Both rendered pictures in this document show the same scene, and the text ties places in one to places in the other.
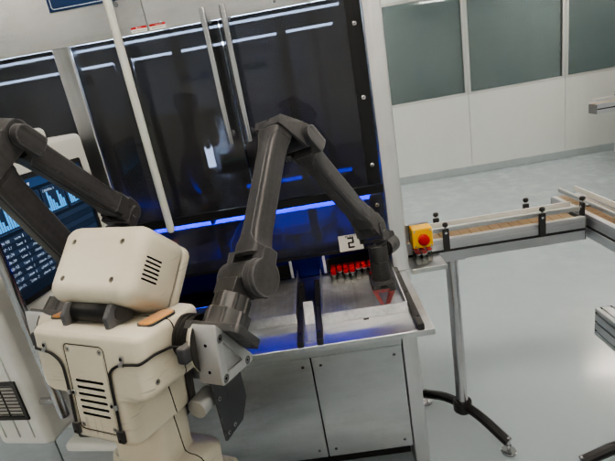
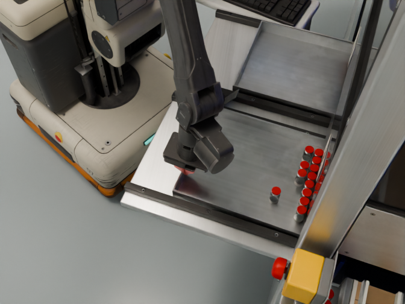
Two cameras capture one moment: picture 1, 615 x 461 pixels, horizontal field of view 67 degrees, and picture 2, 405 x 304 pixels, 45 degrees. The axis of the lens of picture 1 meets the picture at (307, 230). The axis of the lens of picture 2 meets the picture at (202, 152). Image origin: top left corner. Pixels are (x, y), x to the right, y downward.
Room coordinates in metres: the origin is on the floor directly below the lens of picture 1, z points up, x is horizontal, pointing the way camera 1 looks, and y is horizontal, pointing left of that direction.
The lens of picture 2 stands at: (1.44, -0.73, 1.86)
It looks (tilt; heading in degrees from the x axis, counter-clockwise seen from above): 57 degrees down; 106
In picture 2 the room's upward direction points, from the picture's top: 1 degrees clockwise
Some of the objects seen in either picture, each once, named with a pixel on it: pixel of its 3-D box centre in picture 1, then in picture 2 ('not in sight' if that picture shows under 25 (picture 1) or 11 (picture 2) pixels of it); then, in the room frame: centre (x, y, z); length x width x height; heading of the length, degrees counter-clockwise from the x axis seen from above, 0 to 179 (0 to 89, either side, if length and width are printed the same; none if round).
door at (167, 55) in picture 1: (167, 129); not in sight; (1.56, 0.39, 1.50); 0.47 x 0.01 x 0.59; 87
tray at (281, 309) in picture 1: (260, 299); (308, 72); (1.45, 0.20, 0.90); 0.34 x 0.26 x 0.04; 177
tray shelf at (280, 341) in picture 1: (310, 308); (264, 118); (1.37, 0.04, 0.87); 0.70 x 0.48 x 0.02; 87
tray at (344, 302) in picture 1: (359, 288); (261, 171); (1.40, -0.14, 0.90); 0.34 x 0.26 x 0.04; 176
